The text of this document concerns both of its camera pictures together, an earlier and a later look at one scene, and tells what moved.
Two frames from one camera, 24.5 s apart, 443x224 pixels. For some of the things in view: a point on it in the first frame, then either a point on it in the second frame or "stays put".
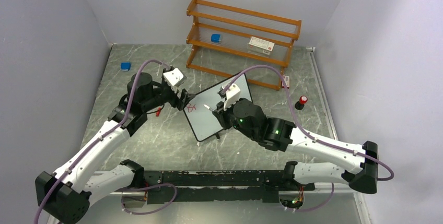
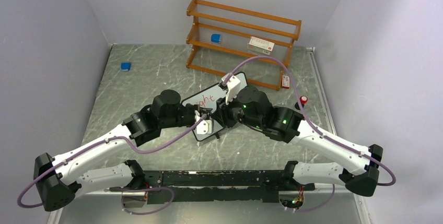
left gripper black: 176,101 to 196,107
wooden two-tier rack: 241,44 stays put
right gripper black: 221,114 stays put
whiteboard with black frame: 202,121 stays put
